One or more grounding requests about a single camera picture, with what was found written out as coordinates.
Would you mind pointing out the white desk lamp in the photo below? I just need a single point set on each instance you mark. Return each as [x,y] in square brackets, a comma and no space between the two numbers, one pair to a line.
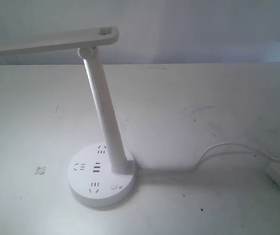
[102,174]

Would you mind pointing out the small torn tape scrap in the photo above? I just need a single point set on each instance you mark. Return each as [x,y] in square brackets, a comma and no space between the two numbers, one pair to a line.
[40,170]

